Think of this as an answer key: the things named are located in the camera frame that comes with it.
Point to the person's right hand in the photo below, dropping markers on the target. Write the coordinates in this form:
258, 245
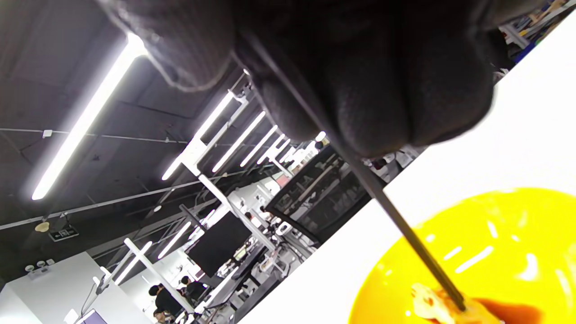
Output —
382, 81

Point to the black chopstick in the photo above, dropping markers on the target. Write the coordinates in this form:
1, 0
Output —
405, 225

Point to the yellow dumpling bowl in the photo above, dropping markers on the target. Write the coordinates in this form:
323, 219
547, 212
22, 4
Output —
517, 234

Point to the pale dumpling with red dots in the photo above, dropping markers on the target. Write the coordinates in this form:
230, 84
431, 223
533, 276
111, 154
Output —
432, 306

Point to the soy sauce smear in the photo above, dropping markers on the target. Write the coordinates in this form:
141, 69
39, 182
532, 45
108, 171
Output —
517, 312

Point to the black mesh office chair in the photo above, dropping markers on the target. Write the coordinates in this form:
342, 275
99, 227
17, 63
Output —
324, 198

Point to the black monitor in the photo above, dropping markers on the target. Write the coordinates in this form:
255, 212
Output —
220, 245

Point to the row of ceiling light strips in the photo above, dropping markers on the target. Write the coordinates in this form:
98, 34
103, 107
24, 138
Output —
90, 112

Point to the dark hanging ceiling sign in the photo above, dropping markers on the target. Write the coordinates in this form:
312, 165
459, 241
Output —
64, 233

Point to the purple screen monitor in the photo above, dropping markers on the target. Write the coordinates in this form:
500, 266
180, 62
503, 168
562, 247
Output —
92, 317

